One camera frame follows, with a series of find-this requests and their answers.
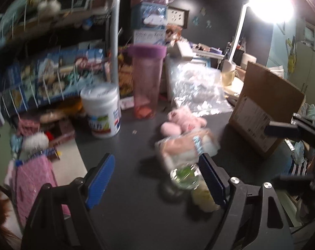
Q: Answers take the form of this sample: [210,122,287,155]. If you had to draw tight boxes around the brown cardboard box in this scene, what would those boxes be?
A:
[229,62,305,157]

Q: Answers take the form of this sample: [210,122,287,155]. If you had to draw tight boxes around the white cylindrical humidifier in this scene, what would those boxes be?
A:
[241,53,257,70]

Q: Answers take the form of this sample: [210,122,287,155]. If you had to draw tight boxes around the pink knitted pouch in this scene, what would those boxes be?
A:
[5,154,70,230]

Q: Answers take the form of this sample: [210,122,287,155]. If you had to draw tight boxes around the white desk organizer shelf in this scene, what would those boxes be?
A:
[168,41,224,61]

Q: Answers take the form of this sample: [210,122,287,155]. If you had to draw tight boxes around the green keychain with flower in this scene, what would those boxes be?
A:
[170,164,221,213]

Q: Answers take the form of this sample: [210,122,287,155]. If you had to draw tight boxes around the white wall socket panel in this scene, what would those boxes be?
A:
[167,6,189,29]

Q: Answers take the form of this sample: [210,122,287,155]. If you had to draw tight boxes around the pink plush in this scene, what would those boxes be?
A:
[155,106,220,172]

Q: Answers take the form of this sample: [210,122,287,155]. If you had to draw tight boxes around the blue character box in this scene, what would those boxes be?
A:
[130,2,168,30]

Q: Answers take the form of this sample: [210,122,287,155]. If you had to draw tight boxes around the white plastic jar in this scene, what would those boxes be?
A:
[80,82,121,138]

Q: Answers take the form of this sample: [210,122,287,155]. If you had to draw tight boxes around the bright desk lamp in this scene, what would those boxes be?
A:
[228,0,295,63]

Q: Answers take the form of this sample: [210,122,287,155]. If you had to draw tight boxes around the beige wardrobe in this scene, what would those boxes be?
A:
[288,19,315,105]

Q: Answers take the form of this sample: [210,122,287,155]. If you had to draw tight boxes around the clear planet gift bag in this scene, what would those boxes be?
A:
[165,55,233,117]

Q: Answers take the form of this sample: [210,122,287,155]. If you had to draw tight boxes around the pink plastic tumbler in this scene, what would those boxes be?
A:
[128,44,166,119]

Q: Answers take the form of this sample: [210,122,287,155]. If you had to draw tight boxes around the white wire rack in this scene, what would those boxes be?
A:
[0,0,120,123]

